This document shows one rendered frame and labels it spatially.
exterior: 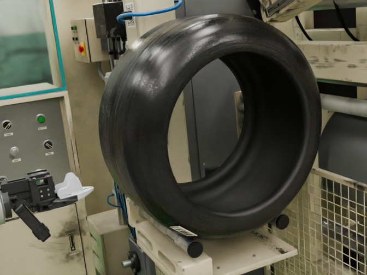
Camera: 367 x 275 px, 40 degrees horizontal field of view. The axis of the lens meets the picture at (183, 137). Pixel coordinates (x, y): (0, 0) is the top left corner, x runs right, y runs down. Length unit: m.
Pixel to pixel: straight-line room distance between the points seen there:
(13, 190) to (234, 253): 0.67
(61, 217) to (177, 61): 0.98
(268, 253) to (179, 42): 0.68
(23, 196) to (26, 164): 0.72
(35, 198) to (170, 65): 0.43
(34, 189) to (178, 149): 0.60
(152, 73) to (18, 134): 0.85
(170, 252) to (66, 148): 0.71
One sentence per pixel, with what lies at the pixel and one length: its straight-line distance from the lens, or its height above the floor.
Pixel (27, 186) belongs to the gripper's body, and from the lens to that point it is 1.21.
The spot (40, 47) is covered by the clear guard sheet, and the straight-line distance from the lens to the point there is 1.87.
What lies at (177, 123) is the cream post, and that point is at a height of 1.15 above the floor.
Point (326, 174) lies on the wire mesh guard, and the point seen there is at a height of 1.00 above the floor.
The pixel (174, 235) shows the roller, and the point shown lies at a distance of 1.40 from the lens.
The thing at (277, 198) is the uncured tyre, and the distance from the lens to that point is 1.37.
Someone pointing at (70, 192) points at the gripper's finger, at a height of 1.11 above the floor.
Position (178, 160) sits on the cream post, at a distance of 1.66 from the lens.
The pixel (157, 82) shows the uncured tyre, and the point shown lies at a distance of 1.15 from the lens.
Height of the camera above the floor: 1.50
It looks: 14 degrees down
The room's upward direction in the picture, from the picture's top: 6 degrees counter-clockwise
